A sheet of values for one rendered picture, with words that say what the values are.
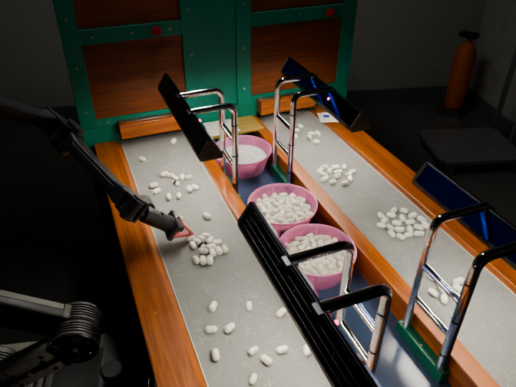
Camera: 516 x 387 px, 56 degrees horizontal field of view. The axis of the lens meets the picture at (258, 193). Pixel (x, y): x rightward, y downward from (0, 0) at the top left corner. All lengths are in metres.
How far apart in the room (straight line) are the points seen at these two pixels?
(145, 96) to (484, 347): 1.67
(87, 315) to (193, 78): 1.24
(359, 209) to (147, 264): 0.82
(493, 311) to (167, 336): 0.96
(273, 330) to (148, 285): 0.41
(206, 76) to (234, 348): 1.35
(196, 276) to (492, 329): 0.89
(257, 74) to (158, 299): 1.31
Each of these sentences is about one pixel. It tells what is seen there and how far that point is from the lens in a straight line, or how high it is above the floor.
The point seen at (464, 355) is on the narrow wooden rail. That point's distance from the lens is 1.48.
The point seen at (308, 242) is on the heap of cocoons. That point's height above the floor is 0.73.
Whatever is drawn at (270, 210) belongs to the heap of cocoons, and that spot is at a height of 0.74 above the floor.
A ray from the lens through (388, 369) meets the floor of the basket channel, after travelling 1.50.
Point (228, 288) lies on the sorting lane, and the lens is 1.56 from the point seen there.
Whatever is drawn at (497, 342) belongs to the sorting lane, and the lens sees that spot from 1.58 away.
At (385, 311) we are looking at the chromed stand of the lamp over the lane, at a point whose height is 1.05.
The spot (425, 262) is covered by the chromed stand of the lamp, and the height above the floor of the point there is 0.98.
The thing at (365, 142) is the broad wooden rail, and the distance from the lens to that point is 2.32.
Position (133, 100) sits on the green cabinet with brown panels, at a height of 0.94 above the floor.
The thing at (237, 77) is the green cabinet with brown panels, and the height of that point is 0.98.
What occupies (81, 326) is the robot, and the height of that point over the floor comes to 0.79.
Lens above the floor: 1.86
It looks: 35 degrees down
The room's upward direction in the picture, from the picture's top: straight up
